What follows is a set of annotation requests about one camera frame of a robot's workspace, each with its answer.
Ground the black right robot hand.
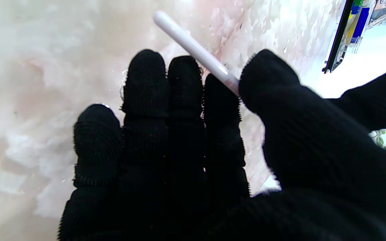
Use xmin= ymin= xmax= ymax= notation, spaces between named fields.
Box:
xmin=57 ymin=49 xmax=386 ymax=241

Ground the black frame with coloured labels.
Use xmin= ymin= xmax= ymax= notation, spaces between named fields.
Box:
xmin=322 ymin=0 xmax=378 ymax=74

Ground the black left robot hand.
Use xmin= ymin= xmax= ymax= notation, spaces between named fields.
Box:
xmin=327 ymin=64 xmax=386 ymax=132

